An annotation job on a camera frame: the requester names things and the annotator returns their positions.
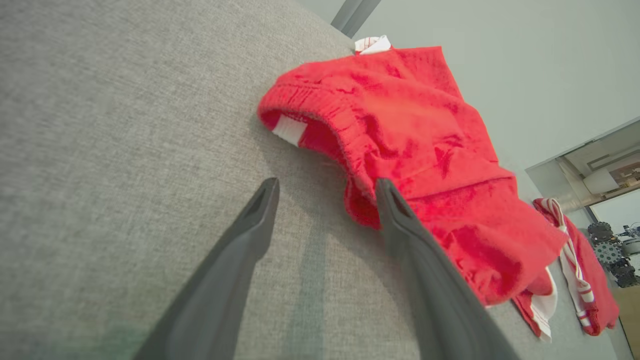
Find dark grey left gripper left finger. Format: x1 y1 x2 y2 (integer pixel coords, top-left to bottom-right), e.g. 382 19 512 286
132 177 281 360

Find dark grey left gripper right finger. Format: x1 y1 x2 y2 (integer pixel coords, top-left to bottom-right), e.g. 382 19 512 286
375 177 521 360

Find red shorts with white trim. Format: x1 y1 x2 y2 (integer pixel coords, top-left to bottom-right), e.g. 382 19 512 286
257 35 569 343

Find red garment with white stripes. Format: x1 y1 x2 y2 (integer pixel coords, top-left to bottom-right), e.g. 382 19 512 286
532 197 621 337

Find black gear-shaped machinery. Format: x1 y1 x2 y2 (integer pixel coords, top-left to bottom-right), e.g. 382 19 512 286
587 221 640 289

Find grey fabric sofa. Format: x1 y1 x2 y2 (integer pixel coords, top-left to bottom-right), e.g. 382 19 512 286
0 0 621 360

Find grey upright metal post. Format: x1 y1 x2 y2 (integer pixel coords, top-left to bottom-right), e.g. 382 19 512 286
330 0 382 39

